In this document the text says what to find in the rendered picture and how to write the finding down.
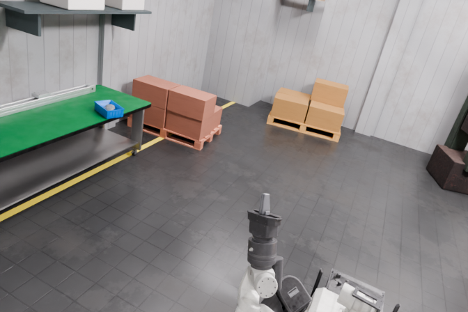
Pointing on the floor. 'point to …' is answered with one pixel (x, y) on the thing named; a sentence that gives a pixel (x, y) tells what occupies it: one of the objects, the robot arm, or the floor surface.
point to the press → (453, 157)
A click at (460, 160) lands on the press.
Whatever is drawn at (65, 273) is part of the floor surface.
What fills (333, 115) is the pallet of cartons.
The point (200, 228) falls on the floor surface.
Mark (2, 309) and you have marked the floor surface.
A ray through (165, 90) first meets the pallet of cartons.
